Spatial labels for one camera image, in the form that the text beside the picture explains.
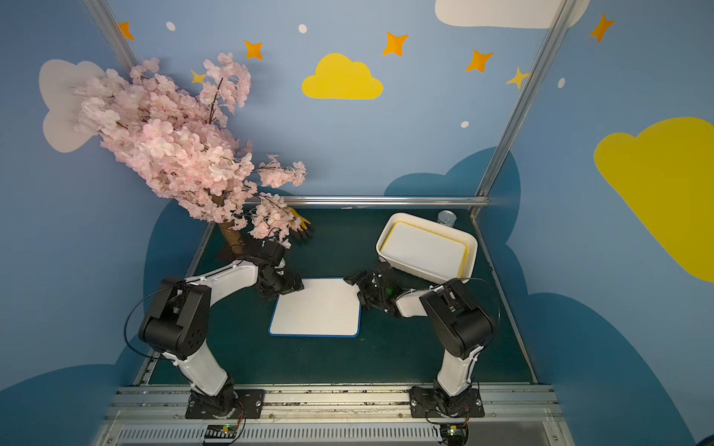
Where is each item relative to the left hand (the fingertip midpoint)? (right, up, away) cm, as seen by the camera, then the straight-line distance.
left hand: (295, 287), depth 95 cm
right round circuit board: (+48, -36, -22) cm, 64 cm away
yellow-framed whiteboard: (+49, +13, +12) cm, 52 cm away
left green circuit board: (-15, -35, -22) cm, 44 cm away
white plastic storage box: (+44, +5, 0) cm, 45 cm away
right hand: (+19, +1, -2) cm, 19 cm away
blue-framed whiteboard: (+12, -6, -4) cm, 14 cm away
